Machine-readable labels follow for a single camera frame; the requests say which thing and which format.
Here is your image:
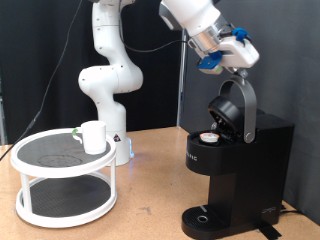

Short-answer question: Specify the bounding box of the blue cable clip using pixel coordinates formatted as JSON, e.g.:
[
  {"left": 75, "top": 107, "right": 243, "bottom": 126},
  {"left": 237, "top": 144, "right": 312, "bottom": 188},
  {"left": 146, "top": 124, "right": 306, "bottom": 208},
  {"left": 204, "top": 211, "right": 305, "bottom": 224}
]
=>
[{"left": 231, "top": 27, "right": 253, "bottom": 43}]

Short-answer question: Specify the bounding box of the black Keurig coffee machine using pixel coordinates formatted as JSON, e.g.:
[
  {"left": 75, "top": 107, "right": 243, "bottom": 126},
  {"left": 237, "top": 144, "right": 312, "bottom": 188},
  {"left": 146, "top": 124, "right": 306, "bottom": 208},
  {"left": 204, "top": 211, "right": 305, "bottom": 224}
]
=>
[{"left": 180, "top": 73, "right": 296, "bottom": 240}]

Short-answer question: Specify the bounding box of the grey metal frame post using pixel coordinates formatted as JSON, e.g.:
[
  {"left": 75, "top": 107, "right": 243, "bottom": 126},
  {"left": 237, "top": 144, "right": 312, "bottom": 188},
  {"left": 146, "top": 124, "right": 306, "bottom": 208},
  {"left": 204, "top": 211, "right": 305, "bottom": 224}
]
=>
[{"left": 0, "top": 96, "right": 7, "bottom": 146}]

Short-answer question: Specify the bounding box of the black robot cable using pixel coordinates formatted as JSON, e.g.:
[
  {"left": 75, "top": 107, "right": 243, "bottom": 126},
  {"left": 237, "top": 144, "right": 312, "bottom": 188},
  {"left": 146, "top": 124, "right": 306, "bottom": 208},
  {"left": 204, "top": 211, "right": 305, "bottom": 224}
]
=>
[{"left": 0, "top": 0, "right": 188, "bottom": 162}]

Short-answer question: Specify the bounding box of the orange-rimmed coffee pod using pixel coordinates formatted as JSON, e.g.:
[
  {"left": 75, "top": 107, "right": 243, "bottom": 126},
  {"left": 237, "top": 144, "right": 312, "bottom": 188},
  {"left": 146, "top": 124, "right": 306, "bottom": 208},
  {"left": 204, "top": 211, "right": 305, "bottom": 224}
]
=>
[{"left": 198, "top": 131, "right": 221, "bottom": 144}]

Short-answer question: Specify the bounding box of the black curtain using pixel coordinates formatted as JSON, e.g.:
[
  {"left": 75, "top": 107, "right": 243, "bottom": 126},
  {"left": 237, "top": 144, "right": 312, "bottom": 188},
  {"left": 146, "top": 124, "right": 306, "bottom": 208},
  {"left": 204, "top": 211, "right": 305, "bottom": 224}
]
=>
[{"left": 0, "top": 0, "right": 185, "bottom": 145}]

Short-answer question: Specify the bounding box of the black power cord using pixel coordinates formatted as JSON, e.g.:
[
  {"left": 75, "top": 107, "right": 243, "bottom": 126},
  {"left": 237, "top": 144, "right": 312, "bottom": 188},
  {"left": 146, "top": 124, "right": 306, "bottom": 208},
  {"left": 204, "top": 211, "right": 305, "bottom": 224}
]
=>
[{"left": 279, "top": 204, "right": 304, "bottom": 216}]

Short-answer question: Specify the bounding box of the white mug green-taped handle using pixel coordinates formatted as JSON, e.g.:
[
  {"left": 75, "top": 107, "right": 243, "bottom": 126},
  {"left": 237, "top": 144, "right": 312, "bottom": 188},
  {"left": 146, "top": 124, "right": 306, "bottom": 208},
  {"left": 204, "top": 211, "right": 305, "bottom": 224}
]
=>
[{"left": 71, "top": 120, "right": 108, "bottom": 155}]

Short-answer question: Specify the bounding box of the dark grey partition panel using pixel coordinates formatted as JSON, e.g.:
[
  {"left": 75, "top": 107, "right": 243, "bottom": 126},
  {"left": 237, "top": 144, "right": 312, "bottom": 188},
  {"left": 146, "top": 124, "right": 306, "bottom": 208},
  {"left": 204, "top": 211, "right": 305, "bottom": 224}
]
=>
[{"left": 179, "top": 0, "right": 320, "bottom": 226}]

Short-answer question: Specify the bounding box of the black tape strip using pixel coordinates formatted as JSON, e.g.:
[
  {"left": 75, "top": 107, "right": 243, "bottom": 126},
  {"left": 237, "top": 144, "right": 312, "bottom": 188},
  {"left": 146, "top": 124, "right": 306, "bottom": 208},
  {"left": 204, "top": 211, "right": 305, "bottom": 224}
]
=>
[{"left": 256, "top": 223, "right": 283, "bottom": 240}]

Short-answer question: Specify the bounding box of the white two-tier turntable shelf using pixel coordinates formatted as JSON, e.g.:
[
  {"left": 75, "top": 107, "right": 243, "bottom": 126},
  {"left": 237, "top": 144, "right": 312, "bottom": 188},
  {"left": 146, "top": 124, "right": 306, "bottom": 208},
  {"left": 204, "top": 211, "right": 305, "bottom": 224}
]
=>
[{"left": 9, "top": 127, "right": 118, "bottom": 229}]

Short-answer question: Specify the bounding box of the white wrist camera blue mount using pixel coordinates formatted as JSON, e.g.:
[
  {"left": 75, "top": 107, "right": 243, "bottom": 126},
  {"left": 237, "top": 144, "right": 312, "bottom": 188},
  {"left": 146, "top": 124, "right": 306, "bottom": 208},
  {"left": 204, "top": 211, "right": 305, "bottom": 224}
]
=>
[{"left": 197, "top": 50, "right": 224, "bottom": 75}]

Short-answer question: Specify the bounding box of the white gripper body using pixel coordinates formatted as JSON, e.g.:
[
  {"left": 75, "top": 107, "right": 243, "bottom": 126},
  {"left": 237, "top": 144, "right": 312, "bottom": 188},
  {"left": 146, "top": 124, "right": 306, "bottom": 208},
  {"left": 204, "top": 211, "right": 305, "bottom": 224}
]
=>
[{"left": 218, "top": 34, "right": 260, "bottom": 70}]

